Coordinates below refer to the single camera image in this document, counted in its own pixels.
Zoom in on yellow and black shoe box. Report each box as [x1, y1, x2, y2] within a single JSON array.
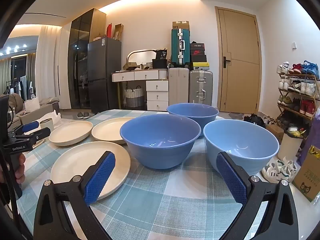
[[191, 62, 210, 71]]

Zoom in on beige suitcase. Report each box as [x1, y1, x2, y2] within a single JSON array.
[[168, 67, 191, 106]]

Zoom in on teal checked tablecloth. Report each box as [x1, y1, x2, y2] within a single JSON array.
[[19, 109, 282, 240]]

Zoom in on dark glass cabinet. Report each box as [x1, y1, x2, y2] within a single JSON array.
[[68, 8, 107, 110]]

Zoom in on grey sofa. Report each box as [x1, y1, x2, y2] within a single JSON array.
[[0, 93, 61, 130]]

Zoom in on cream round plate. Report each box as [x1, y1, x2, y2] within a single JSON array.
[[49, 120, 94, 147], [50, 141, 131, 198], [91, 116, 137, 145]]

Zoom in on arched mirror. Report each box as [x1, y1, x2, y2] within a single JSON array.
[[127, 49, 158, 71]]

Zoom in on pile of dark sneakers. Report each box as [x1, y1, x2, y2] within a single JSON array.
[[243, 113, 276, 129]]

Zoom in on black paper bag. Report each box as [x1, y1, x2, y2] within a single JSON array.
[[155, 47, 168, 60]]

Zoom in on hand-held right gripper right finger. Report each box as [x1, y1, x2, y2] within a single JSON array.
[[216, 151, 299, 240]]

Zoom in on purple bag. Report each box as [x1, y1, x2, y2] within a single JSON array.
[[296, 112, 320, 167]]

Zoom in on dark grey fridge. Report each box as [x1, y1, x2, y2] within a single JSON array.
[[87, 37, 122, 114]]

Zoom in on flat cardboard carton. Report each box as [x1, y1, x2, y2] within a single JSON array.
[[113, 23, 124, 41]]

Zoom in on black cable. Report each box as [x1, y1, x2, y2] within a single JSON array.
[[7, 104, 14, 130]]

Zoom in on metal shoe rack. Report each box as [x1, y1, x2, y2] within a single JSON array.
[[276, 61, 320, 132]]

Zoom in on small brown cardboard box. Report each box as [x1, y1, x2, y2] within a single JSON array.
[[266, 124, 284, 144]]

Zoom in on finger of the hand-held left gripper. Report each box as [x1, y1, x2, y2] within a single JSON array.
[[15, 121, 41, 136], [10, 127, 52, 145]]

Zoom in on teal suitcase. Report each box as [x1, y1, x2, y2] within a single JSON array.
[[171, 28, 191, 68]]

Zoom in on light blue bowl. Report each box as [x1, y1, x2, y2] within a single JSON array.
[[203, 119, 280, 178]]

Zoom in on white and green sneaker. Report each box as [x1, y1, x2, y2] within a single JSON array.
[[272, 157, 298, 181], [261, 163, 288, 184]]

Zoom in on hanging clothes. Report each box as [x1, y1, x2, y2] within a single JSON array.
[[4, 74, 36, 101]]

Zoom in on tan wooden door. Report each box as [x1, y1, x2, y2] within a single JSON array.
[[215, 6, 262, 115]]

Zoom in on cardboard box with black label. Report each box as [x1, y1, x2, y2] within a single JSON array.
[[172, 20, 190, 30]]

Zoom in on black storage box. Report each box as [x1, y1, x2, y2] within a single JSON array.
[[152, 58, 168, 69]]

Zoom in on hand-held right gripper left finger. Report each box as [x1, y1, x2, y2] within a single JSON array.
[[33, 151, 117, 240]]

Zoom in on person's left hand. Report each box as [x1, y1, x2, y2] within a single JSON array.
[[14, 152, 26, 184]]

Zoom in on collection of shelved shoes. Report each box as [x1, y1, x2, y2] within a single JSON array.
[[276, 60, 320, 130]]

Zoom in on green printed cardboard box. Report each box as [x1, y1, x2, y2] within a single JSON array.
[[292, 145, 320, 203]]

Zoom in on silver suitcase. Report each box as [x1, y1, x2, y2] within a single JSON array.
[[188, 70, 214, 107]]

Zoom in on pale mug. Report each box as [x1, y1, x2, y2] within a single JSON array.
[[40, 119, 54, 132]]

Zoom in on woven laundry basket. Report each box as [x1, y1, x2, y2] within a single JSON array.
[[124, 85, 146, 110]]

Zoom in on white dressing table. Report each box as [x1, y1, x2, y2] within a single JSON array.
[[111, 69, 169, 111]]

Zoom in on white trash bin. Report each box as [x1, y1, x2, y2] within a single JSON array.
[[277, 126, 304, 162]]

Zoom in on white curtain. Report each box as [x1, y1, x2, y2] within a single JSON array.
[[35, 24, 62, 103]]

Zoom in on dark blue bowl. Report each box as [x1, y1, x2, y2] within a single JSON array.
[[120, 117, 202, 170], [166, 103, 219, 136]]

